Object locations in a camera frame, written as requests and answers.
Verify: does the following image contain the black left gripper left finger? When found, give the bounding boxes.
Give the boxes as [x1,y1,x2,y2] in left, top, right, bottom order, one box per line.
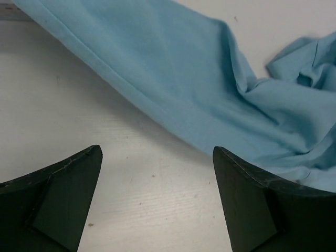
[1,145,102,251]

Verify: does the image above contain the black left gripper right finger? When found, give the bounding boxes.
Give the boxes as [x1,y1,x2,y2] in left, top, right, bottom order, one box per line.
[213,147,335,252]

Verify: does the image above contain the light blue trousers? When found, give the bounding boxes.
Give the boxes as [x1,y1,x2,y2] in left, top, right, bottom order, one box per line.
[15,1,335,192]

